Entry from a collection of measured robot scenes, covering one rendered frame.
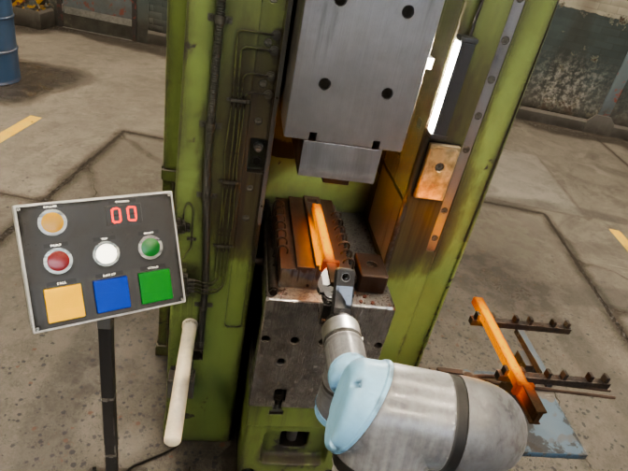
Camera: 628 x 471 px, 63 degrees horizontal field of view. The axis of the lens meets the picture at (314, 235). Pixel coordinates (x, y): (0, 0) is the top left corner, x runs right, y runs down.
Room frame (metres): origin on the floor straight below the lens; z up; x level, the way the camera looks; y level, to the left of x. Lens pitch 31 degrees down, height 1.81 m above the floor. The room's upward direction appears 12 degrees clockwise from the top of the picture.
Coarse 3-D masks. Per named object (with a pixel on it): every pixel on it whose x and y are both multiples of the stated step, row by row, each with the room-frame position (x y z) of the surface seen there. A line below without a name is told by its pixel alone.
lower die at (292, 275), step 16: (288, 208) 1.52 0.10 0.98; (304, 208) 1.53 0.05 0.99; (288, 224) 1.42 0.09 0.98; (304, 224) 1.42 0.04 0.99; (336, 224) 1.46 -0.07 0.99; (288, 240) 1.32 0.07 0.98; (304, 240) 1.33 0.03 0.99; (336, 240) 1.36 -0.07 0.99; (288, 256) 1.24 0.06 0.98; (304, 256) 1.24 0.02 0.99; (336, 256) 1.27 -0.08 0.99; (288, 272) 1.18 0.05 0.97; (304, 272) 1.19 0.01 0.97; (320, 272) 1.20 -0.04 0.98; (304, 288) 1.19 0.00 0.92
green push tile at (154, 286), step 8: (144, 272) 0.96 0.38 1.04; (152, 272) 0.96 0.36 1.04; (160, 272) 0.97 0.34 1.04; (168, 272) 0.98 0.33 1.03; (144, 280) 0.94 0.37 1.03; (152, 280) 0.95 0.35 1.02; (160, 280) 0.96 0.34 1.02; (168, 280) 0.97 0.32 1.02; (144, 288) 0.93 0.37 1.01; (152, 288) 0.94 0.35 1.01; (160, 288) 0.95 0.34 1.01; (168, 288) 0.96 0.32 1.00; (144, 296) 0.92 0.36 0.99; (152, 296) 0.93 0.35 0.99; (160, 296) 0.94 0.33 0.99; (168, 296) 0.95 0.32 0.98; (144, 304) 0.92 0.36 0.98
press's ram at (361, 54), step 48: (336, 0) 1.18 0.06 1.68; (384, 0) 1.20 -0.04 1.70; (432, 0) 1.22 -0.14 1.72; (288, 48) 1.38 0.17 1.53; (336, 48) 1.18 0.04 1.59; (384, 48) 1.20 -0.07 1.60; (288, 96) 1.19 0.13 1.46; (336, 96) 1.19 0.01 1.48; (384, 96) 1.21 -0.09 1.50; (384, 144) 1.22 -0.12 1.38
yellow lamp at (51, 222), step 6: (48, 216) 0.91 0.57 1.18; (54, 216) 0.91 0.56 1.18; (60, 216) 0.92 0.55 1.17; (42, 222) 0.89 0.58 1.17; (48, 222) 0.90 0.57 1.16; (54, 222) 0.91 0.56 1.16; (60, 222) 0.91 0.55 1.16; (48, 228) 0.89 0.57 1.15; (54, 228) 0.90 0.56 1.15; (60, 228) 0.91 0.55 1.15
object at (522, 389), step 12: (480, 300) 1.26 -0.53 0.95; (480, 312) 1.21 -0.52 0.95; (492, 324) 1.16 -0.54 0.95; (492, 336) 1.11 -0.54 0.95; (504, 348) 1.07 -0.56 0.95; (504, 360) 1.03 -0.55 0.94; (516, 372) 0.98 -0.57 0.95; (516, 384) 0.94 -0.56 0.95; (528, 384) 0.94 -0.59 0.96; (516, 396) 0.93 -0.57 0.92; (528, 396) 0.90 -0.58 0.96; (528, 408) 0.89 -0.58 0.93; (540, 408) 0.87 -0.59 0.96; (528, 420) 0.86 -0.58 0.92
